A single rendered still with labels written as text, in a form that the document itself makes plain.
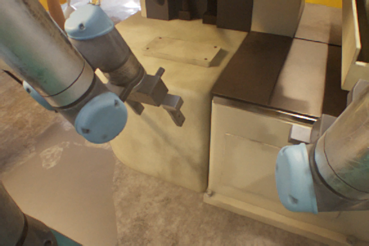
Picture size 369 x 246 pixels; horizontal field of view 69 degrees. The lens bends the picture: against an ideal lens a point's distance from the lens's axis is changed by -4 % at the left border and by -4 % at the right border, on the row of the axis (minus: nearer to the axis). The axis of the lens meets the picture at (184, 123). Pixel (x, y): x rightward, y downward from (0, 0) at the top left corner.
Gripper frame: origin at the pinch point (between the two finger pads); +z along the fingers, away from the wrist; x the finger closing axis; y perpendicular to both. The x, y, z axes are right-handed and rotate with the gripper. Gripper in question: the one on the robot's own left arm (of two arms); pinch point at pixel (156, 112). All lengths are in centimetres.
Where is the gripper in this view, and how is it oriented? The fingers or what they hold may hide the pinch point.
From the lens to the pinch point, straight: 72.1
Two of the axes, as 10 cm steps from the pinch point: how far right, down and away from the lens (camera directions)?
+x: -8.3, -2.3, 5.0
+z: 3.4, 5.0, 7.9
